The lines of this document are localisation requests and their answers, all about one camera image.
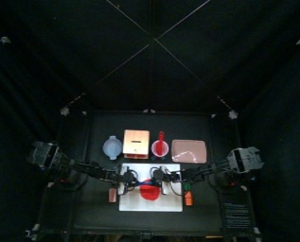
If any red bowl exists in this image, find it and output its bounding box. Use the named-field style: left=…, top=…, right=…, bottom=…
left=139, top=178, right=160, bottom=201

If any pink toy block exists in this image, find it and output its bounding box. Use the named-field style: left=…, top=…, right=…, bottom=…
left=107, top=188, right=118, bottom=203

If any orange toy carrot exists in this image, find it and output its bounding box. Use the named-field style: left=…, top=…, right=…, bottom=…
left=183, top=182, right=194, bottom=207

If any pink square plate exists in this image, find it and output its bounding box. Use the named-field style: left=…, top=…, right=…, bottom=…
left=170, top=139, right=207, bottom=164

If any light blue bowl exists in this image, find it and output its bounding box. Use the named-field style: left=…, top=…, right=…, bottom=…
left=101, top=135, right=123, bottom=161

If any copper box with red base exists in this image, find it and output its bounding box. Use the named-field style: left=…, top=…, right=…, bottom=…
left=122, top=129, right=150, bottom=160

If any white printed label sticker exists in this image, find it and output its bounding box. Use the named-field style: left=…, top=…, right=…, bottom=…
left=222, top=202, right=250, bottom=231

